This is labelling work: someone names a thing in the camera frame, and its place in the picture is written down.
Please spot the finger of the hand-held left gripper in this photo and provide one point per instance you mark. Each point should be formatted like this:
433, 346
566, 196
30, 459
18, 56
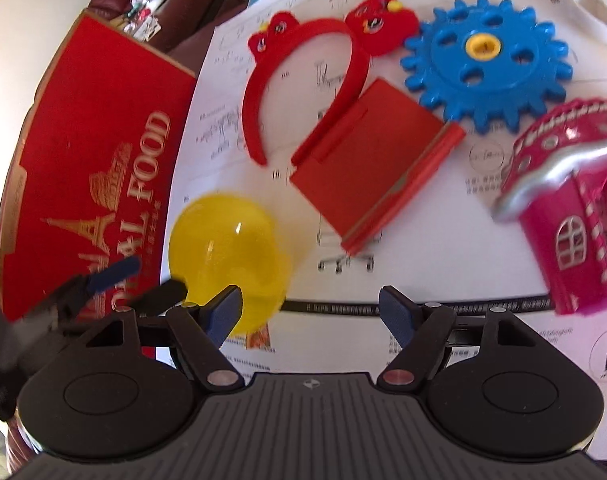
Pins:
113, 272
158, 296

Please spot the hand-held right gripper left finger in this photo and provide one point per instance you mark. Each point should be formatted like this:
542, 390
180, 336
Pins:
224, 312

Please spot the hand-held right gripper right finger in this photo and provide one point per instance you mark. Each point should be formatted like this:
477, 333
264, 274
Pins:
396, 312

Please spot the yellow plastic half-sphere bowl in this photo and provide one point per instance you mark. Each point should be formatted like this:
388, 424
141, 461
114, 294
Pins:
218, 245

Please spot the red box with gold print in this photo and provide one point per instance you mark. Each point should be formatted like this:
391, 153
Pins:
83, 135

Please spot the red plastic stand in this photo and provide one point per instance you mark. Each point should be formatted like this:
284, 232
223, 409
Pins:
363, 170

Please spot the red lion plush headband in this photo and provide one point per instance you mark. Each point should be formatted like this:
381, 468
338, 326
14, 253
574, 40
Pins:
303, 27

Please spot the pink toy house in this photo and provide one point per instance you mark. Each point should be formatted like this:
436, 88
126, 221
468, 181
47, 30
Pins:
548, 240

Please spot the large white printed paper sheet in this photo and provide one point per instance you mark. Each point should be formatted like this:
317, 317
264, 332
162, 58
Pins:
223, 85

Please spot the blue plastic toy gear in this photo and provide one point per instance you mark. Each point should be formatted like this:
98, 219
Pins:
448, 60

